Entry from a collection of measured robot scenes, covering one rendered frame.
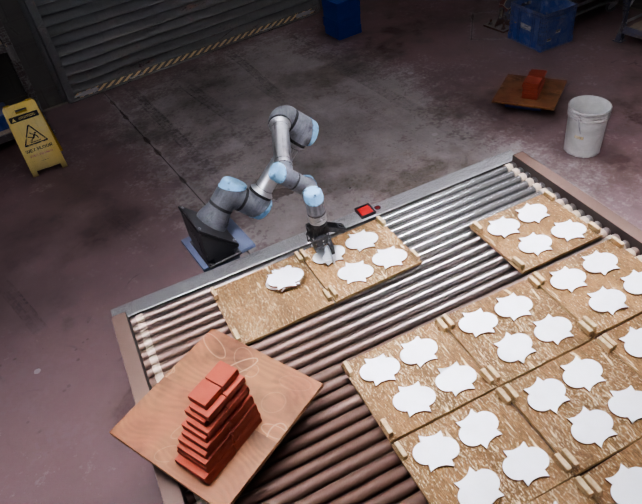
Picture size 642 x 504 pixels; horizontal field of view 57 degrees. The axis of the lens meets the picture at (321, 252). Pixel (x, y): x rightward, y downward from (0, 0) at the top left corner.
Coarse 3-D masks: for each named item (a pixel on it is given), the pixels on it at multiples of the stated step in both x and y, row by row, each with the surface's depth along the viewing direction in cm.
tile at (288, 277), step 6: (276, 270) 250; (282, 270) 249; (288, 270) 249; (294, 270) 248; (270, 276) 247; (276, 276) 247; (282, 276) 246; (288, 276) 246; (294, 276) 246; (300, 276) 245; (270, 282) 245; (276, 282) 244; (282, 282) 244; (288, 282) 243; (294, 282) 243; (282, 288) 242
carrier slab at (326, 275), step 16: (368, 224) 270; (336, 240) 264; (384, 240) 260; (400, 240) 259; (352, 256) 255; (368, 256) 254; (320, 272) 250; (336, 272) 249; (384, 272) 246; (400, 272) 245; (336, 288) 242; (352, 288) 241; (368, 288) 242
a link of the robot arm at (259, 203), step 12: (300, 120) 262; (312, 120) 266; (300, 132) 264; (312, 132) 266; (300, 144) 267; (264, 180) 273; (252, 192) 274; (264, 192) 274; (252, 204) 274; (264, 204) 276; (252, 216) 279; (264, 216) 279
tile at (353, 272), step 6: (348, 264) 251; (354, 264) 250; (360, 264) 250; (342, 270) 248; (348, 270) 248; (354, 270) 247; (360, 270) 247; (366, 270) 247; (372, 270) 246; (342, 276) 246; (348, 276) 245; (354, 276) 245; (360, 276) 244; (366, 276) 244; (348, 282) 243; (354, 282) 243
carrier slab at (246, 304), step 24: (288, 264) 256; (216, 288) 251; (240, 288) 249; (264, 288) 247; (288, 288) 245; (312, 288) 244; (240, 312) 239; (264, 312) 237; (288, 312) 236; (312, 312) 234; (240, 336) 229; (264, 336) 229
